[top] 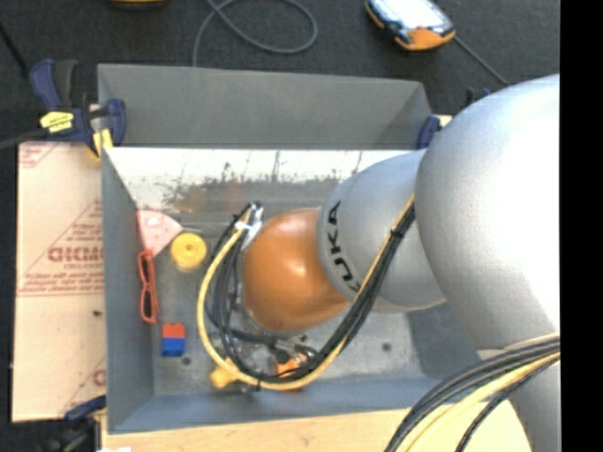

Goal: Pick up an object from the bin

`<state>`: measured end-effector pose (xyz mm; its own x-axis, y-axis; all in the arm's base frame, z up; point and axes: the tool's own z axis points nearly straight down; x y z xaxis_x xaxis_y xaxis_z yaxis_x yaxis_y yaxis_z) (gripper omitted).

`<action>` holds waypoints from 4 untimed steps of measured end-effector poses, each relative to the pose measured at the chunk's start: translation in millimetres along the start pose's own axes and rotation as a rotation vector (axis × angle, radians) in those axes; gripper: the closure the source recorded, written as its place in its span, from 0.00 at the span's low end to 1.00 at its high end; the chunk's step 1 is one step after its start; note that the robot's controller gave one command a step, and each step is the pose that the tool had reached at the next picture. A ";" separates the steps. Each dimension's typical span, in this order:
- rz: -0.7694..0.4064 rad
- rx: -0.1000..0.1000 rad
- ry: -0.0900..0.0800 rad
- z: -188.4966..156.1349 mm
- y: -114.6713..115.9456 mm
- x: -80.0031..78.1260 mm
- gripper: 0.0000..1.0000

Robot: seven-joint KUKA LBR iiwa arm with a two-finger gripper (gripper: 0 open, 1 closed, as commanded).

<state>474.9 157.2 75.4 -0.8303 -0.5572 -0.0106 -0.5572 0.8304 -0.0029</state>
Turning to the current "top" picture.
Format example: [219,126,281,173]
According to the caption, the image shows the orange small toy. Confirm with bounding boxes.
[276,352,308,391]

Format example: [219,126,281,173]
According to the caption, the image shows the yellow small toy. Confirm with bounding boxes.
[209,366,237,391]

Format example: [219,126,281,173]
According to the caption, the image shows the orange and blue toy block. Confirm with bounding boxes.
[160,322,187,359]

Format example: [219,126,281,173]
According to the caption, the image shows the orange-red sunglasses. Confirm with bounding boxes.
[137,249,161,326]

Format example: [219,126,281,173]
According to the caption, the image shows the pink wedge sponge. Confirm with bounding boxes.
[136,209,185,258]

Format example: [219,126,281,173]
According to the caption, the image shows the brown cardboard board red print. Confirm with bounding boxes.
[9,139,109,424]

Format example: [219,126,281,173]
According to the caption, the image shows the grey metal bin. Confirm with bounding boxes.
[96,63,484,435]

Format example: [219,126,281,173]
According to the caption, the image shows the yellow ring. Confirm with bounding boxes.
[170,232,208,271]

